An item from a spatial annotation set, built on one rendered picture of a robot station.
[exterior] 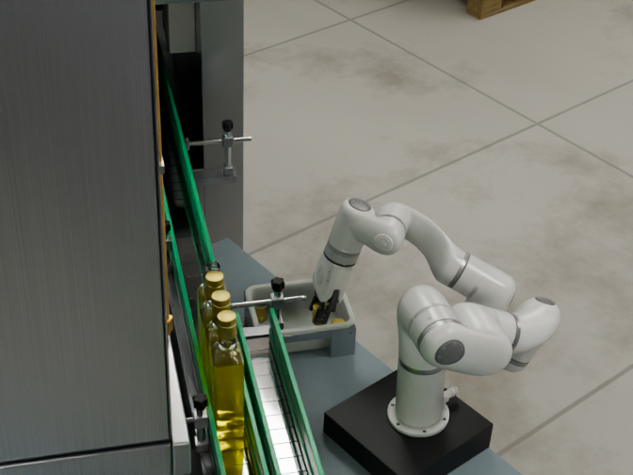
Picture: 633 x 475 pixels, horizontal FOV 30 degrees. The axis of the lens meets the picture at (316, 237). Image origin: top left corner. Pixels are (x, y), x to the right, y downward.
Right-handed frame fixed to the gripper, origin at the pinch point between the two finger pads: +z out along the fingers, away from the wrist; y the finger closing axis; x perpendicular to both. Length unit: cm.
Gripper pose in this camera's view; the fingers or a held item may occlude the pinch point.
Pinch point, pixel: (319, 309)
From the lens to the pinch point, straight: 263.4
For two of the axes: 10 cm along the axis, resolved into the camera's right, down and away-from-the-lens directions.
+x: 9.4, 1.3, 3.2
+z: -2.9, 8.0, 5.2
